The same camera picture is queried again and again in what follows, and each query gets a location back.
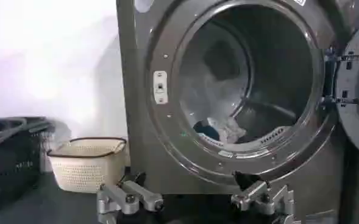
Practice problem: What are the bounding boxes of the dark blue garment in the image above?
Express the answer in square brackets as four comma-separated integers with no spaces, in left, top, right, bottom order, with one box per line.
[193,119,221,141]

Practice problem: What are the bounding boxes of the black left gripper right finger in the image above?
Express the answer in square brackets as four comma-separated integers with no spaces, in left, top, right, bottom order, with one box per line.
[230,170,302,224]

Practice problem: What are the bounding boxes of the cream woven laundry basket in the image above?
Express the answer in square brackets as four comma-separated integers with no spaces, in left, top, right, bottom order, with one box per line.
[46,136,128,194]

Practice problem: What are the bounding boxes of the white cloth garment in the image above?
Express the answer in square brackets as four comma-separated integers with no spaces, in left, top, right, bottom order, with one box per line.
[207,116,247,144]

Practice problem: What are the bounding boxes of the black plastic crate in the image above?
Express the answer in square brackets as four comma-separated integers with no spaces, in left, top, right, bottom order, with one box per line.
[0,116,55,220]

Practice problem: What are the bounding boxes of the round dryer door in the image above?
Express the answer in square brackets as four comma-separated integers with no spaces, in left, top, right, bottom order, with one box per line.
[334,12,359,163]

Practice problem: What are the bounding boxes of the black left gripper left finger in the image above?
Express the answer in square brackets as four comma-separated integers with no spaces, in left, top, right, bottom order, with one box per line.
[96,172,165,224]

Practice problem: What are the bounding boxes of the grey dryer machine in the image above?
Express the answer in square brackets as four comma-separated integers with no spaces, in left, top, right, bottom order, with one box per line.
[115,0,359,224]

